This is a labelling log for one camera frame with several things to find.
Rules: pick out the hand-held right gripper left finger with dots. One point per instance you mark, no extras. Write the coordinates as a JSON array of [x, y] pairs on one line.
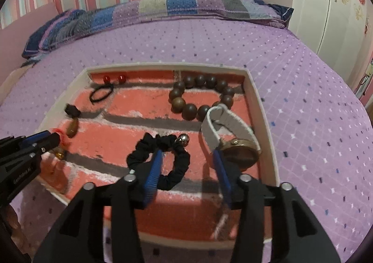
[[153, 175]]

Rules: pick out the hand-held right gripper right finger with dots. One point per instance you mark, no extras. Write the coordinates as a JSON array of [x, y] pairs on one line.
[[223, 175]]

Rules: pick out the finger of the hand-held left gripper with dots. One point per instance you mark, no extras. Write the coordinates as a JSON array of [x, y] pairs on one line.
[[46, 145], [35, 137]]

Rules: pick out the black scrunchie with bell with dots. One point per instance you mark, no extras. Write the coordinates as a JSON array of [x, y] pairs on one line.
[[177, 175]]

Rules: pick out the brown knot bead charm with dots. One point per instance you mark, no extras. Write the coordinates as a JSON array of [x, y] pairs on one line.
[[71, 129]]

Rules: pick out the white tray with brick lining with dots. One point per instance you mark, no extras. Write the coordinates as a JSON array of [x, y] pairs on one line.
[[151, 123]]

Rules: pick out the person's left hand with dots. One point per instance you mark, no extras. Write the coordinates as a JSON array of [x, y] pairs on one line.
[[12, 218]]

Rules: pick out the beige cloth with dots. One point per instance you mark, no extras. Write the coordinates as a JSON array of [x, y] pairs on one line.
[[14, 82]]

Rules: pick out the pink headboard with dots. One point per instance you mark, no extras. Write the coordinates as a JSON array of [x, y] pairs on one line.
[[23, 33]]

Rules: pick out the striped patchwork pillow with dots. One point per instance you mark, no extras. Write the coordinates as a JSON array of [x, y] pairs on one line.
[[145, 12]]

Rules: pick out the white wardrobe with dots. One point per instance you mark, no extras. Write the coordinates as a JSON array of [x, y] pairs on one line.
[[329, 3]]

